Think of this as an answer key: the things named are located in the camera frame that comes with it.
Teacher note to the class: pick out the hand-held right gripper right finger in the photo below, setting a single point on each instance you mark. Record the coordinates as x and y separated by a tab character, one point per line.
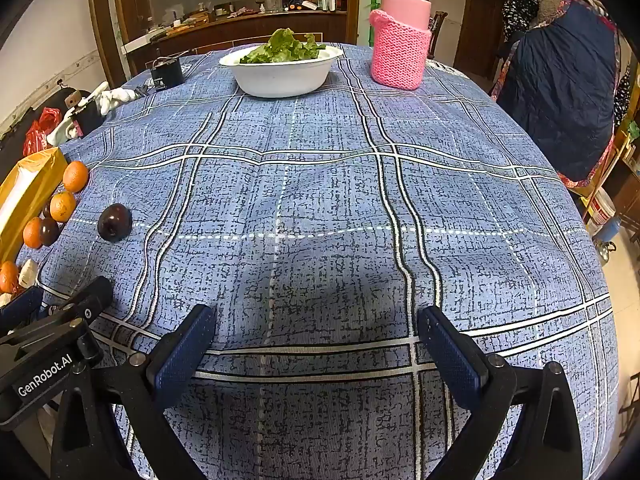
450	355

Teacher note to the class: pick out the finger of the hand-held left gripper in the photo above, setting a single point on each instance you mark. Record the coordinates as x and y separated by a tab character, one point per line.
20	307
92	300

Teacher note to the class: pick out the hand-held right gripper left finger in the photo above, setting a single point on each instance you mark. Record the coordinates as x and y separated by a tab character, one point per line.
182	355

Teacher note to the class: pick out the orange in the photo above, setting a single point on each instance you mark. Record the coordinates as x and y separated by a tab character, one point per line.
75	176
7	276
62	206
32	233

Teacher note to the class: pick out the pale round cake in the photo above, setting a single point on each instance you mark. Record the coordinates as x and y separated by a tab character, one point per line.
27	272

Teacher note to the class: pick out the dark plum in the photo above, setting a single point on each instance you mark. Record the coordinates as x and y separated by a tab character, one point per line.
115	222
49	231
46	208

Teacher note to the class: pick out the white tray with yellow tape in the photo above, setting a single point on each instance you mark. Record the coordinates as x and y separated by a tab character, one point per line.
25	195

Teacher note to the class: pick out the black sofa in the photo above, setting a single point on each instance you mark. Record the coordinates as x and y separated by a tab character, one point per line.
15	145

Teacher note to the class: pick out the red plastic bag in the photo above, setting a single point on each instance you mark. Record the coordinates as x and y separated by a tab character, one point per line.
42	130

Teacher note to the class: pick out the brown plush toy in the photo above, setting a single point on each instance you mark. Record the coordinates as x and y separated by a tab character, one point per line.
76	99

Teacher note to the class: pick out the white plush toy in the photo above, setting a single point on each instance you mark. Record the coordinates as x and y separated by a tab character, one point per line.
117	96

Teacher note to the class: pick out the white bucket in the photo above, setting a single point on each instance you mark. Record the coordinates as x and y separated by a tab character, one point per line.
600	212

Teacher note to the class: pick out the blue plaid tablecloth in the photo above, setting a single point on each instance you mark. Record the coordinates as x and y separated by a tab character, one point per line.
325	185

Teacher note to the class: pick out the black power adapter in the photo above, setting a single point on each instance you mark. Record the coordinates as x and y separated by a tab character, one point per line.
167	77

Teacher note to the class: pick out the white bowl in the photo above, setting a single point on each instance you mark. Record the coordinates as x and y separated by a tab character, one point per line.
280	80

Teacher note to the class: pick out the dark quilted coat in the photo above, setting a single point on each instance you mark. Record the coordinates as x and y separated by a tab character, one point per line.
560	85

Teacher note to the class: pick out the pink knitted bottle sleeve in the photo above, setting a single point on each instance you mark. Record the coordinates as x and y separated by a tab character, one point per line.
400	60

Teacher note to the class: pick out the wooden counter cabinet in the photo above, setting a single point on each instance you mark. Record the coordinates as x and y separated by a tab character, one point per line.
250	30

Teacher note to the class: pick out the green lettuce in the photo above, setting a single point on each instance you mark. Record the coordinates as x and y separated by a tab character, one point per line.
285	47

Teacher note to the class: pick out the wooden chair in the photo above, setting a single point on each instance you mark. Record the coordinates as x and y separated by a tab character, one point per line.
439	25

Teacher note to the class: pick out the wooden door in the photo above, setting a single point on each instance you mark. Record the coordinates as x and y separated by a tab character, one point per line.
485	25

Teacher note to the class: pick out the pink steel-capped bottle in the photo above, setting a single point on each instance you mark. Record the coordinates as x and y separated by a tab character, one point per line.
406	7

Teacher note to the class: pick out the floral garment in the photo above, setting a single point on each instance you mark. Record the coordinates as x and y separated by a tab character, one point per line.
520	5

